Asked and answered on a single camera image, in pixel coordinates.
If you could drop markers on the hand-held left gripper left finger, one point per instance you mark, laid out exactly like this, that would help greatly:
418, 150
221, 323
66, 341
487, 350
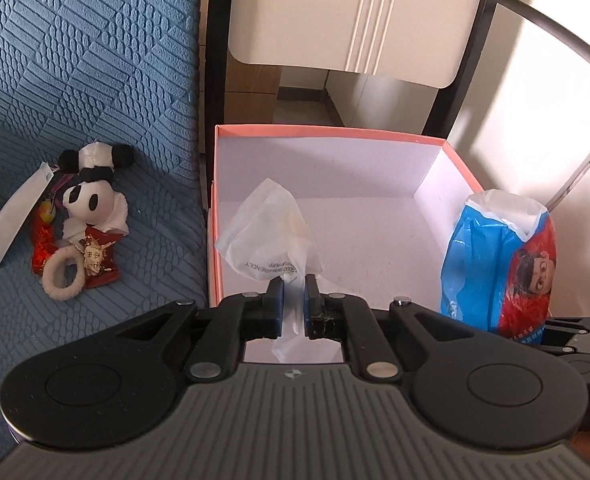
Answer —
275, 305

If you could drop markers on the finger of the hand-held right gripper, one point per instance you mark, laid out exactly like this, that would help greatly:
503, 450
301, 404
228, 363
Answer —
580, 325

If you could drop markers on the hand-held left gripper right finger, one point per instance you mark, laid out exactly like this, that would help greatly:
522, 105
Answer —
311, 305

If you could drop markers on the white plastic bag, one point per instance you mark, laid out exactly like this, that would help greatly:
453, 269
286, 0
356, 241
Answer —
270, 230

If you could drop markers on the pink cardboard box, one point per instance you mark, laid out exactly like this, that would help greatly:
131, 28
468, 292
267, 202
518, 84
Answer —
365, 220

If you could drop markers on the blue tissue pack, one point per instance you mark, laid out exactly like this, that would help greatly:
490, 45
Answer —
490, 270

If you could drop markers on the red pouch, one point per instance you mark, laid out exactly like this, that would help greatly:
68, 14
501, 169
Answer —
42, 252

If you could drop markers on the yellow bird toy pink feathers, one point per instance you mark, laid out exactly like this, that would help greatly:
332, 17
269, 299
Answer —
47, 211

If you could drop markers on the white face mask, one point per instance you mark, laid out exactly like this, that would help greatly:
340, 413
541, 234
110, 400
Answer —
10, 215

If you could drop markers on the white fluffy hair scrunchie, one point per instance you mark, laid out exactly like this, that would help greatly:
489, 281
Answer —
48, 276

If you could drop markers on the beige cabinet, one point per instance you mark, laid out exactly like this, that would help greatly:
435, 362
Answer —
325, 10

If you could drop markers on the black curved metal tube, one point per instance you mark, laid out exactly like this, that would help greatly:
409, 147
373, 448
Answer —
565, 25

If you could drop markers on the blue textured sofa cover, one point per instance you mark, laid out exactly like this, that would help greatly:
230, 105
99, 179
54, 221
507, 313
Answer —
100, 60

